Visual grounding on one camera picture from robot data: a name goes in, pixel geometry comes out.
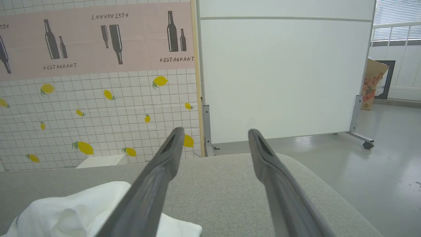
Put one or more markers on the white rolling partition board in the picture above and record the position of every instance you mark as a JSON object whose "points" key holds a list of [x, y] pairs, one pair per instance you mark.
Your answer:
{"points": [[283, 75]]}

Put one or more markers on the grey partition foot with caster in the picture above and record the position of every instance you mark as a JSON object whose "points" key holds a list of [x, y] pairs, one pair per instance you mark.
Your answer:
{"points": [[356, 115]]}

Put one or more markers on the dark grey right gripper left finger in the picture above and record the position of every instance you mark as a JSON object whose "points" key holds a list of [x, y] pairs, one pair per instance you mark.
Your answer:
{"points": [[148, 191]]}

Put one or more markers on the wooden panel edge strip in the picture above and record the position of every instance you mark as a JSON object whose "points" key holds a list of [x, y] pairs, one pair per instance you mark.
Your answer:
{"points": [[196, 65]]}

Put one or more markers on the pink restaurant bottle print banner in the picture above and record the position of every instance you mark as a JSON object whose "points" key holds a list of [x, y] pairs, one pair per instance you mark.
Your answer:
{"points": [[82, 42]]}

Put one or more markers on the black rectangular frame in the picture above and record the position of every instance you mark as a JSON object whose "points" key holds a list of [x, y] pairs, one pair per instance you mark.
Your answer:
{"points": [[390, 79]]}

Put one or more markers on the small white box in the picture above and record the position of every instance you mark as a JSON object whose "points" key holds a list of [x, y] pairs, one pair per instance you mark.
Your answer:
{"points": [[102, 161]]}

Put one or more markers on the white garment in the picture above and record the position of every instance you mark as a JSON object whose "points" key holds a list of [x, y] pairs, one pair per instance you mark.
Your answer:
{"points": [[65, 214]]}

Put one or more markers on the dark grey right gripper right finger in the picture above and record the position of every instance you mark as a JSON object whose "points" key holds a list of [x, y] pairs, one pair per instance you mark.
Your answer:
{"points": [[286, 197]]}

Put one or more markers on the grey partition leg bracket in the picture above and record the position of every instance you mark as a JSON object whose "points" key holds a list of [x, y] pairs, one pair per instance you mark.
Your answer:
{"points": [[207, 128]]}

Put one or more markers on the brown printed cardboard box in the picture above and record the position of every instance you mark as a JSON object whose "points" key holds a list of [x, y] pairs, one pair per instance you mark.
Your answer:
{"points": [[371, 82]]}

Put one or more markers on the white window blinds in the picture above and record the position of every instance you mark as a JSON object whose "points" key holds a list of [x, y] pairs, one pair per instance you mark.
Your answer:
{"points": [[398, 13]]}

